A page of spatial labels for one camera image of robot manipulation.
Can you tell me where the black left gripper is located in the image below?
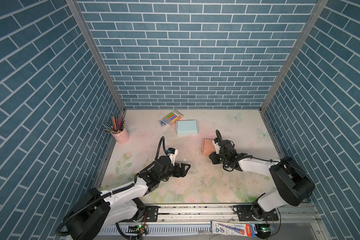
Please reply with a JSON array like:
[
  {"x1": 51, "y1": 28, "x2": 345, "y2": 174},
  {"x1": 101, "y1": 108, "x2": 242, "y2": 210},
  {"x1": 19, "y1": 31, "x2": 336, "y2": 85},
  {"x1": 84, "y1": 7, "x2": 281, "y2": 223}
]
[{"x1": 158, "y1": 162, "x2": 191, "y2": 183}]

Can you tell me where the pink cardboard box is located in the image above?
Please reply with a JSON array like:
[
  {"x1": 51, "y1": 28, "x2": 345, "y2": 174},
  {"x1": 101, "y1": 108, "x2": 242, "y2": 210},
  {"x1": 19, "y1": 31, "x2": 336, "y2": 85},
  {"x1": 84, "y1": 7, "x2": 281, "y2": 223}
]
[{"x1": 202, "y1": 139, "x2": 215, "y2": 156}]

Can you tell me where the light blue paper box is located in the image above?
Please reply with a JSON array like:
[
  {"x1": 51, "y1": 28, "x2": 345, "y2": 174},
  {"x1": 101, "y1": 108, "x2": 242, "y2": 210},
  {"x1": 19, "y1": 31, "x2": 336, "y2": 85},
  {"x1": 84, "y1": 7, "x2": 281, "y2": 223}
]
[{"x1": 177, "y1": 120, "x2": 198, "y2": 136}]

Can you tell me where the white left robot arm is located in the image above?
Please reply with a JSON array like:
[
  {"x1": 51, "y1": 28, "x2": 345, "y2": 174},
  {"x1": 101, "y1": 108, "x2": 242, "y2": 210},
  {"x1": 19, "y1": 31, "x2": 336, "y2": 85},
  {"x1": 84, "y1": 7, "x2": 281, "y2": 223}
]
[{"x1": 56, "y1": 155, "x2": 190, "y2": 240}]

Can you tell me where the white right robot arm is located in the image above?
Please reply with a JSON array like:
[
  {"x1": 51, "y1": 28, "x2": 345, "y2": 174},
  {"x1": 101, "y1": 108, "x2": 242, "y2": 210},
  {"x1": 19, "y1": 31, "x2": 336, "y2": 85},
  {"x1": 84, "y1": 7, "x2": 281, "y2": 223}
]
[{"x1": 209, "y1": 138, "x2": 315, "y2": 219}]

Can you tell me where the toothpaste style flat box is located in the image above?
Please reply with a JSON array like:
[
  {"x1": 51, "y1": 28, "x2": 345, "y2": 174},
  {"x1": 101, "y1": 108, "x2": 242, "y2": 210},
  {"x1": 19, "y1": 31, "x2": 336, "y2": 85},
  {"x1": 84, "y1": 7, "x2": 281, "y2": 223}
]
[{"x1": 211, "y1": 221, "x2": 257, "y2": 237}]

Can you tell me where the small blue stapler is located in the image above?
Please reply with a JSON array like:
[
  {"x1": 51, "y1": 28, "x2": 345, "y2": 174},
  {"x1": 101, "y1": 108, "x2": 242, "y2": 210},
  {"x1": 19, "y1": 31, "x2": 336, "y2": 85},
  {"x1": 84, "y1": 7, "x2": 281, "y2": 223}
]
[{"x1": 159, "y1": 119, "x2": 167, "y2": 127}]

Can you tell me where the coloured marker pack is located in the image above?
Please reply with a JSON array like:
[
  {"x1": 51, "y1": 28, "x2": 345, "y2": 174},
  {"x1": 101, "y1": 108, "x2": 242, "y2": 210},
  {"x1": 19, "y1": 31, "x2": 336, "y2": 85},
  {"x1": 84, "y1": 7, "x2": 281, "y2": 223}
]
[{"x1": 162, "y1": 110, "x2": 183, "y2": 126}]

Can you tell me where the pink pencil cup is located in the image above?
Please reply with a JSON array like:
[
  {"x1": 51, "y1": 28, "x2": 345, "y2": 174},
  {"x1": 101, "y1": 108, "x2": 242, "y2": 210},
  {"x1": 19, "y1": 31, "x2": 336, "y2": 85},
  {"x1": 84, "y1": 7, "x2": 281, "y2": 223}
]
[{"x1": 112, "y1": 128, "x2": 130, "y2": 144}]

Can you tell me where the coloured pencils bundle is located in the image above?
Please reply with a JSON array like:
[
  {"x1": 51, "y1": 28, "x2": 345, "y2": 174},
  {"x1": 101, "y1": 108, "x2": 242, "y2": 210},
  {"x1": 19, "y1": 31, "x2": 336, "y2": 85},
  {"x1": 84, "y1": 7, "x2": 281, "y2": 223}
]
[{"x1": 102, "y1": 114, "x2": 125, "y2": 134}]

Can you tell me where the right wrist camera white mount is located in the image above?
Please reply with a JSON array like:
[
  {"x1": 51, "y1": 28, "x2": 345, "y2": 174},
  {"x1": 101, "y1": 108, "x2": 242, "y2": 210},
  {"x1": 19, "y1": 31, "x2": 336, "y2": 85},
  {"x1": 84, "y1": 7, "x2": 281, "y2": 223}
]
[{"x1": 212, "y1": 140, "x2": 221, "y2": 155}]

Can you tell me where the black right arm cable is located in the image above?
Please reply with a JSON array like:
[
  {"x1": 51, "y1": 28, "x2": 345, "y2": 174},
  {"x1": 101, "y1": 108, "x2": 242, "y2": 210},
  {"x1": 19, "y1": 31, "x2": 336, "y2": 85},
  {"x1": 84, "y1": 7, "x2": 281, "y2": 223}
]
[{"x1": 215, "y1": 129, "x2": 315, "y2": 196}]

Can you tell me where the left electronics board with wires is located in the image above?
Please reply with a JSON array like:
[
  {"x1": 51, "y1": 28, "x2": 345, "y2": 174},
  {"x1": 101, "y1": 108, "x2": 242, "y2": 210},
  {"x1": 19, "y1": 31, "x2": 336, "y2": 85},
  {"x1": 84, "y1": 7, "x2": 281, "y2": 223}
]
[{"x1": 125, "y1": 225, "x2": 149, "y2": 240}]

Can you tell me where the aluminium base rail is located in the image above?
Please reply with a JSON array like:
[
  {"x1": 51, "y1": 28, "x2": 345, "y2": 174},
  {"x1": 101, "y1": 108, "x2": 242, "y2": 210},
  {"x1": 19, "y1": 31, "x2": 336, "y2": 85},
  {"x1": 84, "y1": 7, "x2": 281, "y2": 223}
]
[{"x1": 97, "y1": 203, "x2": 330, "y2": 240}]

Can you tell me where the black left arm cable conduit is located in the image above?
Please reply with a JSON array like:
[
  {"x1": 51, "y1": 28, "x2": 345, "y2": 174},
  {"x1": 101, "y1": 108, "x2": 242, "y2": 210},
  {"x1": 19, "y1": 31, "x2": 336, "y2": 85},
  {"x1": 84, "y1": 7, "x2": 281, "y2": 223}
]
[{"x1": 54, "y1": 136, "x2": 167, "y2": 237}]

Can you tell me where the aluminium corner post right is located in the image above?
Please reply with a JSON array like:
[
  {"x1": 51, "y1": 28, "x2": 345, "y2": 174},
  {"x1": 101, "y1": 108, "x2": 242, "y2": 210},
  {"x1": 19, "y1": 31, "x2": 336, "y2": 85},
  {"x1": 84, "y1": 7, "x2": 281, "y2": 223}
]
[{"x1": 259, "y1": 0, "x2": 328, "y2": 116}]

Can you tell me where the aluminium corner post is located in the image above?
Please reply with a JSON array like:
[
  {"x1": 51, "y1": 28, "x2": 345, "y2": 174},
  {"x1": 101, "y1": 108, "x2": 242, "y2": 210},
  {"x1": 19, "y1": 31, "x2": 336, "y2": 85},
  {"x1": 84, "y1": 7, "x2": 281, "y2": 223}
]
[
  {"x1": 66, "y1": 0, "x2": 126, "y2": 113},
  {"x1": 259, "y1": 0, "x2": 328, "y2": 116}
]

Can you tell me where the aluminium corner post left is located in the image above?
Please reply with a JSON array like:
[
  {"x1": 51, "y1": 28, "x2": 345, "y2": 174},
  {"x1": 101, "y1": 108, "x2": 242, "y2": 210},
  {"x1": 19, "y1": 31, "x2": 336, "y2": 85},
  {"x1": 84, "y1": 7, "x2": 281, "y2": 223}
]
[{"x1": 66, "y1": 0, "x2": 126, "y2": 113}]

